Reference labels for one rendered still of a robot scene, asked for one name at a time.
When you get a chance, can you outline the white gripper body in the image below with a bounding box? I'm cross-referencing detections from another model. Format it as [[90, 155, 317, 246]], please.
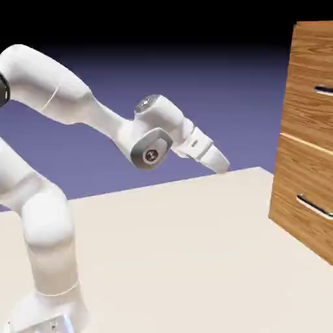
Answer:
[[199, 144, 231, 174]]

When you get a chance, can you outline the light wood cabinet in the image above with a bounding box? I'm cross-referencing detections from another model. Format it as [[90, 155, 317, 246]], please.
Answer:
[[267, 20, 333, 267]]

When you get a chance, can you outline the wood drawer front with long handle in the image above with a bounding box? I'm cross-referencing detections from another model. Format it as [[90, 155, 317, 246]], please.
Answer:
[[268, 133, 333, 266]]

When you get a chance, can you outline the wood drawer front with short handle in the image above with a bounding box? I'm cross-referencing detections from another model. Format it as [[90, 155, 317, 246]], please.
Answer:
[[280, 21, 333, 152]]

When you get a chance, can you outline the long silver drawer handle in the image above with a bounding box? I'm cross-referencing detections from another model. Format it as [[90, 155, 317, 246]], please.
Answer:
[[296, 193, 333, 221]]

